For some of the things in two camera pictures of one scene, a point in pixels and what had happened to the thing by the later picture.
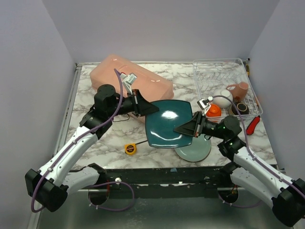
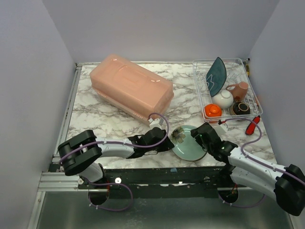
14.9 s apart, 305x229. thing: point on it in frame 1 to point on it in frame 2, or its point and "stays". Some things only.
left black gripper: [137, 102] to [161, 142]
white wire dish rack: [225, 88] stays
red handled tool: [251, 127] stays
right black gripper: [198, 125] to [203, 133]
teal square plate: [161, 124] to [216, 76]
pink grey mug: [239, 91] stays
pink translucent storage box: [156, 88] stays
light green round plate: [198, 150] stays
